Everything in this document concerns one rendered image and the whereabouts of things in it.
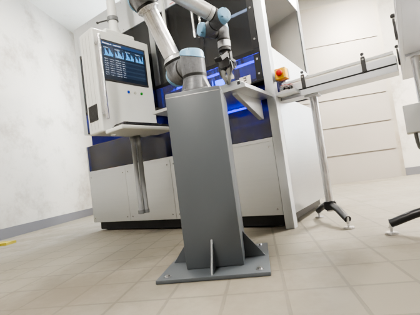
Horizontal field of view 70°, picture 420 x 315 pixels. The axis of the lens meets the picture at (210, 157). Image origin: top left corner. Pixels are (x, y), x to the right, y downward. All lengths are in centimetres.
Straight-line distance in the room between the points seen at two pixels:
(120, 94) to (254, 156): 107
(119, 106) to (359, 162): 399
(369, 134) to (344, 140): 39
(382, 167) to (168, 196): 377
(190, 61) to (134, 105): 103
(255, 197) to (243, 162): 25
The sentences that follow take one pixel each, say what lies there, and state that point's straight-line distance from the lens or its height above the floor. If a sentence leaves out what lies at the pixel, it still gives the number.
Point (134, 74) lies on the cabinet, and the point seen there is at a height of 126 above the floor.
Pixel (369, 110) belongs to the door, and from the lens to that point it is 544.
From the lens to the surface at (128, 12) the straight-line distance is 308.
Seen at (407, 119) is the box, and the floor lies 50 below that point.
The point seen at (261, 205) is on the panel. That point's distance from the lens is 209.
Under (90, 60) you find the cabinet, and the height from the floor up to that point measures 132.
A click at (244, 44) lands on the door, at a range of 224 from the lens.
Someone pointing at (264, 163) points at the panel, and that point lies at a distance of 205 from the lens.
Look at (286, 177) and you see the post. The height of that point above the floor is 33.
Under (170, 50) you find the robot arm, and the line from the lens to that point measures 162.
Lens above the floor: 41
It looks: 3 degrees up
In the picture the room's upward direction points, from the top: 8 degrees counter-clockwise
